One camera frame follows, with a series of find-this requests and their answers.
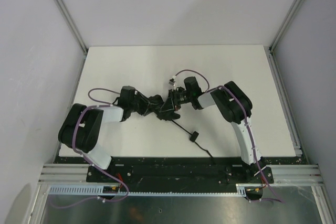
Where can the right aluminium frame post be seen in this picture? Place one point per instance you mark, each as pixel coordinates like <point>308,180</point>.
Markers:
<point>290,16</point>

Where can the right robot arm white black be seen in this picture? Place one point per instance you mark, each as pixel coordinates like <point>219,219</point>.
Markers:
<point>234,106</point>

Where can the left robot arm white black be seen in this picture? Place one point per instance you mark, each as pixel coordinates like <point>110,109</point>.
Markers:
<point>81,128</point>

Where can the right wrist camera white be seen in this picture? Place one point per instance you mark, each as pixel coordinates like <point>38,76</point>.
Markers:
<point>172,82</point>

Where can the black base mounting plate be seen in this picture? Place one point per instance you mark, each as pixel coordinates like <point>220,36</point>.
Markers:
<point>230,170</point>

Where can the slotted grey cable duct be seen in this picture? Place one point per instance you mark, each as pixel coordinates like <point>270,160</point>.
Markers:
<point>235,190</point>

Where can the left aluminium frame post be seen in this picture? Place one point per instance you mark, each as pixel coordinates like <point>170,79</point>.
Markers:
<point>71,25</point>

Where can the left aluminium table rail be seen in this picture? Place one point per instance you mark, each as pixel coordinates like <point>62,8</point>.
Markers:
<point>72,98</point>

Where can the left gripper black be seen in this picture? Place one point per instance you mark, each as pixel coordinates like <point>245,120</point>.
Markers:
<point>151,104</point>

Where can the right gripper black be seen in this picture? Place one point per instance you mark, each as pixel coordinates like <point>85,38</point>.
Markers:
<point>171,102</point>

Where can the aluminium frame post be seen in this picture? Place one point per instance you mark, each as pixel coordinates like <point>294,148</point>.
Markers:
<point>290,16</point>
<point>71,25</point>

